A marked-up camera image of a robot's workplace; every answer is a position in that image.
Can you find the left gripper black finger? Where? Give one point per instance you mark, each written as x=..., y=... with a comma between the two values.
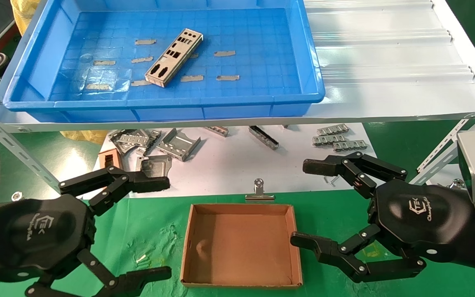
x=151, y=183

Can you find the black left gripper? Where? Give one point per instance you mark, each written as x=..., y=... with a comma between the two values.
x=39, y=235

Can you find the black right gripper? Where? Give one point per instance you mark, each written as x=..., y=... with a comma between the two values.
x=419, y=218

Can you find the small brown cardboard tray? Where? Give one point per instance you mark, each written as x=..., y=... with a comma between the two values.
x=107, y=159

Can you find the brown cardboard box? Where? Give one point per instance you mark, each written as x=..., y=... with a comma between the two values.
x=241, y=247

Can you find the blue plastic tray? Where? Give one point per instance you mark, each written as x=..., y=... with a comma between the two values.
x=262, y=41

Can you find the small white tape scrap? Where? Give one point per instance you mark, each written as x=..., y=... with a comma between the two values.
x=140, y=259

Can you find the small metal hex key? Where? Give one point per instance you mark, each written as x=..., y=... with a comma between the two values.
x=331, y=180

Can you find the green table cloth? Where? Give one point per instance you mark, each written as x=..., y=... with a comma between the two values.
x=151, y=222

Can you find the slotted metal clip strip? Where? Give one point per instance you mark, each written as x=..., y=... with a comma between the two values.
x=332, y=129
x=349, y=145
x=328, y=140

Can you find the white paper sheet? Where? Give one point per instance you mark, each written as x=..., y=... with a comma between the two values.
x=229, y=165

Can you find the small metal clip part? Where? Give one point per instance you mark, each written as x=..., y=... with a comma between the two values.
x=217, y=131

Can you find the dark metal bar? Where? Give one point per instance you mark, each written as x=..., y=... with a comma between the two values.
x=263, y=137

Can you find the slotted metal angle brace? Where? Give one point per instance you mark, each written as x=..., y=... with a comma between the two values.
x=17, y=149
x=439, y=156

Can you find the white metal rack shelf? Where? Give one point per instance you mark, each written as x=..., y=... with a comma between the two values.
x=386, y=82

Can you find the flat square metal bracket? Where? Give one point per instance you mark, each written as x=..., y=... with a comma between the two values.
x=155, y=165

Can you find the u-shaped metal bracket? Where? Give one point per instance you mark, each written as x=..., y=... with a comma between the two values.
x=177, y=145

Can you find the small bent metal bracket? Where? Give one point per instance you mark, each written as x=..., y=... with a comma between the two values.
x=154, y=136

